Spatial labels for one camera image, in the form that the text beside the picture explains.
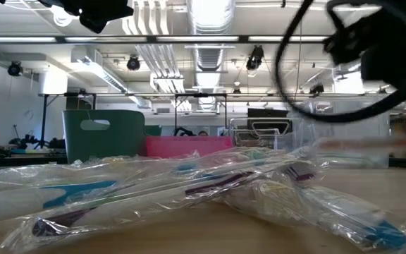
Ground wrapped purple toothbrush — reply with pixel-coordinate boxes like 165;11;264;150
0;162;316;250

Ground white light strip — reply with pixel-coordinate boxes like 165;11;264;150
248;35;329;42
156;35;240;42

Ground large clear plastic bin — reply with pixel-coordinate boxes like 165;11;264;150
287;98;390;169

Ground blue toothbrush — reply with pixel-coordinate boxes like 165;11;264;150
223;179;406;253
0;169;176;226

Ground orange toothbrush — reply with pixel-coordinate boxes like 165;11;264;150
314;135;406;156

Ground white ceiling pipes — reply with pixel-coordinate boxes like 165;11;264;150
123;0;186;95

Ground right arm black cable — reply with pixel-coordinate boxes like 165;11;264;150
274;0;406;123

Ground green plastic bin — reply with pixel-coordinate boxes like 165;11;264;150
62;109;147;164

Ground white rectangular air duct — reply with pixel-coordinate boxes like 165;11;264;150
70;47;130;93

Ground black background rig frame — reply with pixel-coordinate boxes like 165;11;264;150
173;93;229;137
37;92;98;149

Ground pink plastic bin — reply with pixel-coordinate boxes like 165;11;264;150
144;135;234;159

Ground silver ventilation duct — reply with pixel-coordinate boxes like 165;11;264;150
187;0;235;110

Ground black monitor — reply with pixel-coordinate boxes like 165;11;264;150
247;107;290;134

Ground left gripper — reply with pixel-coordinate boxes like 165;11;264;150
37;0;135;35

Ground small clear plastic bin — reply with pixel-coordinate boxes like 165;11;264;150
229;117;305;151

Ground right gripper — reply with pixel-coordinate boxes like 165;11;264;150
324;0;406;152

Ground black overhead crossbar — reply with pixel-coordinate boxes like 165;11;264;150
0;34;331;44

